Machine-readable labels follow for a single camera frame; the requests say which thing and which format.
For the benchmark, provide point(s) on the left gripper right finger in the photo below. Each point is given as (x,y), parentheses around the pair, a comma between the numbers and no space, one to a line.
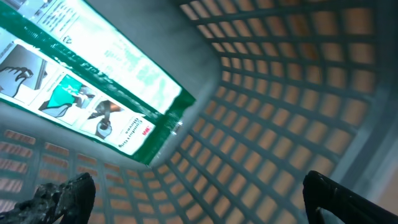
(320,192)

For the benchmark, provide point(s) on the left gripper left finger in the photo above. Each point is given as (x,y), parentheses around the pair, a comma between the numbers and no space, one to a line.
(70,202)

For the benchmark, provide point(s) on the grey plastic mesh basket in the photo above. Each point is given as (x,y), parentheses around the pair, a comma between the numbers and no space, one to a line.
(280,88)

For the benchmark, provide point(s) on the long green white package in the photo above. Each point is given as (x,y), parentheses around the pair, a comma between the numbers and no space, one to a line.
(65,63)

